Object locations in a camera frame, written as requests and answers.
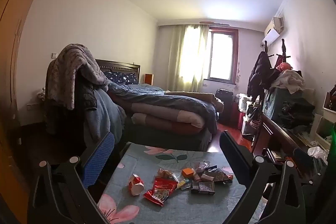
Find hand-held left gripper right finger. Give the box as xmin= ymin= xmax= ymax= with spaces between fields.
xmin=219 ymin=131 xmax=306 ymax=224

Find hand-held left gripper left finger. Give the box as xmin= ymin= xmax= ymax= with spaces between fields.
xmin=28 ymin=132 xmax=115 ymax=224

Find orange box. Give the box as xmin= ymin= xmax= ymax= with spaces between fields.
xmin=182 ymin=168 xmax=196 ymax=179

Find dark foil packet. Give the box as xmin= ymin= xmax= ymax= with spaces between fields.
xmin=201 ymin=165 xmax=234 ymax=183

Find clear plastic wrapper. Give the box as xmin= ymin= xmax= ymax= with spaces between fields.
xmin=196 ymin=160 xmax=210 ymax=173

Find red storage box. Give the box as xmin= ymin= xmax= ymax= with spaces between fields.
xmin=237 ymin=111 xmax=246 ymax=130

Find crumpled red white carton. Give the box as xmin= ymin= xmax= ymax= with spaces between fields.
xmin=128 ymin=173 xmax=145 ymax=196

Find black small box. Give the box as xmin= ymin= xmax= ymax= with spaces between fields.
xmin=191 ymin=181 xmax=216 ymax=194

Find dark wooden dresser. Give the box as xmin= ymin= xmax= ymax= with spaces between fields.
xmin=252 ymin=112 xmax=328 ymax=188

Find black handbag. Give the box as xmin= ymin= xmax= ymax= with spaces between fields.
xmin=247 ymin=103 xmax=263 ymax=120

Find white container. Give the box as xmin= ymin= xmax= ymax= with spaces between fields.
xmin=239 ymin=94 xmax=253 ymax=111

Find black suitcase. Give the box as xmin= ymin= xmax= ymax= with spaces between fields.
xmin=215 ymin=89 xmax=234 ymax=107

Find dark padded jacket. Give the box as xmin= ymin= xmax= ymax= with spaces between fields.
xmin=75 ymin=72 xmax=98 ymax=111

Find clear snack wrapper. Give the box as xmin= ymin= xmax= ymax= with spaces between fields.
xmin=157 ymin=168 xmax=175 ymax=179

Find teal bag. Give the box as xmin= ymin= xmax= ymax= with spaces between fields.
xmin=262 ymin=88 xmax=306 ymax=122

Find red snack packet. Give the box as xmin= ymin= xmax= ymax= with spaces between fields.
xmin=143 ymin=177 xmax=178 ymax=207

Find dark clothes pile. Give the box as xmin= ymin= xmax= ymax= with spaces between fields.
xmin=280 ymin=98 xmax=315 ymax=130

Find tan blanket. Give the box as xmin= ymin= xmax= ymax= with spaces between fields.
xmin=165 ymin=91 xmax=223 ymax=113

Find folded grey red quilt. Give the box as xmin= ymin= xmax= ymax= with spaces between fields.
xmin=126 ymin=102 xmax=206 ymax=135

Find white plastic bag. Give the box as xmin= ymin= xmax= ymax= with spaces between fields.
xmin=308 ymin=147 xmax=330 ymax=164

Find star print pillow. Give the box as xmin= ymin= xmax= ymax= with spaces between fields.
xmin=102 ymin=70 xmax=139 ymax=85

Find blue duvet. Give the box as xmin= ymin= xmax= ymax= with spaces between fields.
xmin=106 ymin=81 xmax=218 ymax=135

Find white clothes pile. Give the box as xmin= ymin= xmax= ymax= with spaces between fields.
xmin=270 ymin=70 xmax=306 ymax=94

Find white storage boxes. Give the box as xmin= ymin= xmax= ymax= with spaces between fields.
xmin=311 ymin=88 xmax=336 ymax=148

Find grey fleece blanket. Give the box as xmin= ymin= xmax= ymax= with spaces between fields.
xmin=47 ymin=43 xmax=109 ymax=110

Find dark wooden bed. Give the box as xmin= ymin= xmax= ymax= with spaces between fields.
xmin=95 ymin=59 xmax=223 ymax=152

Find red-framed window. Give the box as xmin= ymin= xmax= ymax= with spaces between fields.
xmin=203 ymin=27 xmax=239 ymax=84

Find pale green curtain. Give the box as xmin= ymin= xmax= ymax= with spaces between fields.
xmin=168 ymin=25 xmax=209 ymax=92

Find wooden coat rack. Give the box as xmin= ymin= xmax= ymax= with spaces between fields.
xmin=260 ymin=39 xmax=292 ymax=156

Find white air conditioner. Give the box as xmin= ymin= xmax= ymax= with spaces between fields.
xmin=263 ymin=16 xmax=285 ymax=44

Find wooden wardrobe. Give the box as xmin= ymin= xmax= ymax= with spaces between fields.
xmin=0 ymin=0 xmax=66 ymax=224

